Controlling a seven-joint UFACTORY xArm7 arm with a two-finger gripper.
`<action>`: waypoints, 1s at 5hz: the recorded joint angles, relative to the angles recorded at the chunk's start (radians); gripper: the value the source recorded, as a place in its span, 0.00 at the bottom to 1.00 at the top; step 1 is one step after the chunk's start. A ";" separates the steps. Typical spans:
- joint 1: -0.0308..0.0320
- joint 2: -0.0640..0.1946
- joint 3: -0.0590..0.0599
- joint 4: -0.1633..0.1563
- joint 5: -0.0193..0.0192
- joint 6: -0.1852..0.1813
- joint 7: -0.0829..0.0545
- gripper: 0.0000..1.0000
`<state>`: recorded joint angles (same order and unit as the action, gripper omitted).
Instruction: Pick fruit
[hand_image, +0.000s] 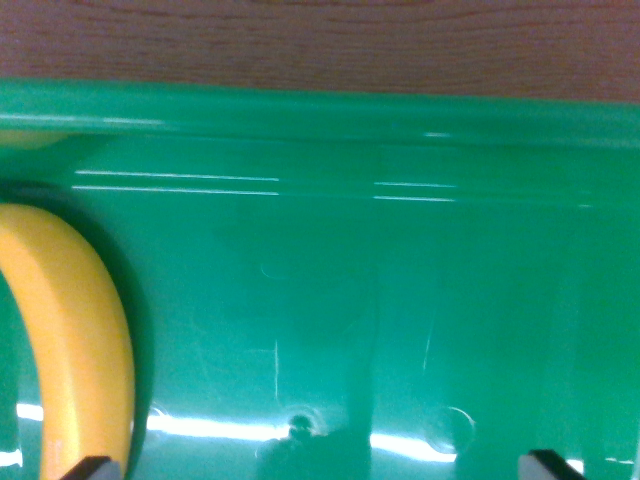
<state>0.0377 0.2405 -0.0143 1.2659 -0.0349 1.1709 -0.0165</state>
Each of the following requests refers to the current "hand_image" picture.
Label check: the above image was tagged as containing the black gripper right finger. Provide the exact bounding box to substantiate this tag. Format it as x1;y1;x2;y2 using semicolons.
518;449;587;480

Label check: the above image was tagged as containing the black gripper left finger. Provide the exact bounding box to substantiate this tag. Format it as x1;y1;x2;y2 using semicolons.
61;455;123;480

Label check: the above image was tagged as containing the yellow banana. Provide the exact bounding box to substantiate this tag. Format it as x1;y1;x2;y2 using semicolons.
0;202;137;480

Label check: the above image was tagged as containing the green plastic bin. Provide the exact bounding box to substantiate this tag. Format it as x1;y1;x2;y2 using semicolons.
0;77;640;480

